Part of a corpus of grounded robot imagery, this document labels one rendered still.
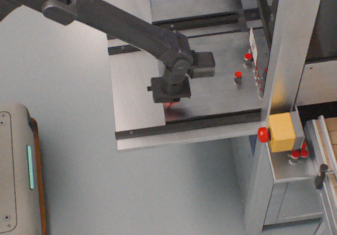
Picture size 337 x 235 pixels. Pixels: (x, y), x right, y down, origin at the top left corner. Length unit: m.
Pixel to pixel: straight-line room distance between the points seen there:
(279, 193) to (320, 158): 0.53
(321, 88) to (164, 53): 0.39
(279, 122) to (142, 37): 0.40
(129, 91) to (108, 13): 0.48
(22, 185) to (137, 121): 0.79
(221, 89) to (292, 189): 0.53
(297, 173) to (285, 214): 0.72
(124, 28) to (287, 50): 0.35
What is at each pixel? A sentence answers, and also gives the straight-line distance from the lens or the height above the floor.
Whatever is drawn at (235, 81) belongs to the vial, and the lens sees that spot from 1.68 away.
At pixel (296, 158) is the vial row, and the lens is 1.57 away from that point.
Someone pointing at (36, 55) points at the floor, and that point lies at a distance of 2.94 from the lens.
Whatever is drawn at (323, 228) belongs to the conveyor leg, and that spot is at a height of 0.65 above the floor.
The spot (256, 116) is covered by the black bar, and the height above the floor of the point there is 0.90.
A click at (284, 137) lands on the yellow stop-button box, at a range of 1.46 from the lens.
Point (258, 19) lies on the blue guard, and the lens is 1.50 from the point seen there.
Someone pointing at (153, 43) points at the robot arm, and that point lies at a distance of 1.36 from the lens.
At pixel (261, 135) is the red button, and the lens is 1.48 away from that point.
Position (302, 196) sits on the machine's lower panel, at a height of 0.34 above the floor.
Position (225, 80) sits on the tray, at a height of 0.88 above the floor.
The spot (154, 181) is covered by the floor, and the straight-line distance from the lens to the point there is 2.53.
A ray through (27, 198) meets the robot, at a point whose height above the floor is 0.27.
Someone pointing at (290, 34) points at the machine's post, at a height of 1.33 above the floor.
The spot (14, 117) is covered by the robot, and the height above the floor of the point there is 0.28.
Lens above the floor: 2.33
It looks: 60 degrees down
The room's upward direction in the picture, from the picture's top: 7 degrees counter-clockwise
